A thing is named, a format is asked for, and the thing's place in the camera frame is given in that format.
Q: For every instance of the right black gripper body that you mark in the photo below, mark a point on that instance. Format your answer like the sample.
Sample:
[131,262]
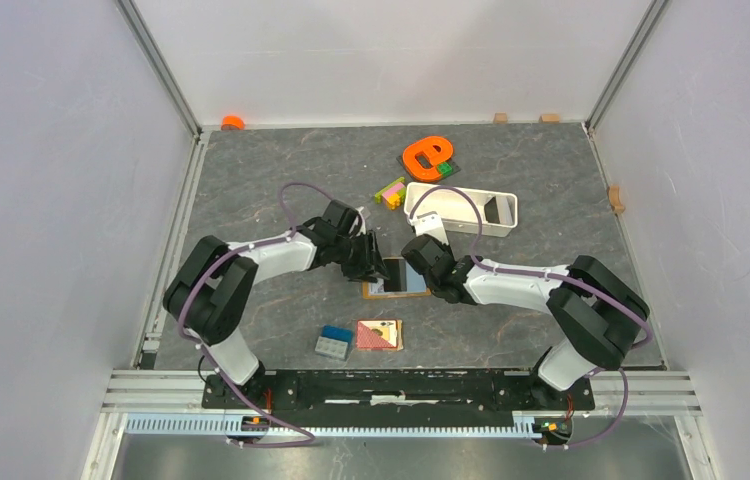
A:
[444,248]

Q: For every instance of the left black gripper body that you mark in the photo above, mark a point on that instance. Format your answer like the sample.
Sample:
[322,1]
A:
[362,259]

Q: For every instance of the black credit card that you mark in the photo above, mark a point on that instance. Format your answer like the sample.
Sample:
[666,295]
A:
[396,281]

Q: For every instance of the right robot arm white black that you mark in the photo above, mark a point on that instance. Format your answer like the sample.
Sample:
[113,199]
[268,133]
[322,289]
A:
[601,317]

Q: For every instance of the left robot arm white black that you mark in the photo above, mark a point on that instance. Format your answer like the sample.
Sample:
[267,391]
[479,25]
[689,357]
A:
[210,291]

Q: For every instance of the red playing card deck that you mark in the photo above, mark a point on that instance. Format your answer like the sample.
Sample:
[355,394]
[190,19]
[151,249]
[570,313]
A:
[379,335]

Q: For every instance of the colourful toy brick stack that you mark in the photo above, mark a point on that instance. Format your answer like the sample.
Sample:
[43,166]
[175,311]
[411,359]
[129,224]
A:
[393,195]

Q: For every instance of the white plastic tray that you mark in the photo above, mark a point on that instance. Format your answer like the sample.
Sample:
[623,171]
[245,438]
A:
[498,210]

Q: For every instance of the blue grey toy brick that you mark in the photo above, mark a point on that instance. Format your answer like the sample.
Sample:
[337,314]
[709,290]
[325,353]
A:
[334,342]

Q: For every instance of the green toy brick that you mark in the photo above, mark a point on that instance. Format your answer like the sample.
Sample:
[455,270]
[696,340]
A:
[445,170]

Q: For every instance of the orange plastic letter e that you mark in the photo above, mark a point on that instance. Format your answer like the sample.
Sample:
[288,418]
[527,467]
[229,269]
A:
[434,149]

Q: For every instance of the wooden block right side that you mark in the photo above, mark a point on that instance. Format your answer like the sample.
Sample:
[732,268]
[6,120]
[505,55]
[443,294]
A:
[615,199]

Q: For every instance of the wooden block middle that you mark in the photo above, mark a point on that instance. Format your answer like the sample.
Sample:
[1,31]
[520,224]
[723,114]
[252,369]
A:
[552,118]

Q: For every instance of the orange tape roll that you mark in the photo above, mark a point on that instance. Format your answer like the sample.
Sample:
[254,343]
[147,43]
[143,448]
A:
[232,122]

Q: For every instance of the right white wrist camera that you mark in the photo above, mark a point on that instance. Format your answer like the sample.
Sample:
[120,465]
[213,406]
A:
[430,224]

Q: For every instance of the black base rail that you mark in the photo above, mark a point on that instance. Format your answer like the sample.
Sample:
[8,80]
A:
[477,397]

